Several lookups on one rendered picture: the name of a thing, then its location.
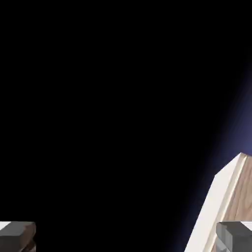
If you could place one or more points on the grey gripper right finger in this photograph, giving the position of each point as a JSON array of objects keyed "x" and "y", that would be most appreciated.
[{"x": 236, "y": 236}]

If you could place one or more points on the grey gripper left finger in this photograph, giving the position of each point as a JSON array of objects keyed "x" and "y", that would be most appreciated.
[{"x": 13, "y": 236}]

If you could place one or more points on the light wood cabinet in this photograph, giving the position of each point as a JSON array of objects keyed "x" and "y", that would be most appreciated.
[{"x": 226, "y": 193}]

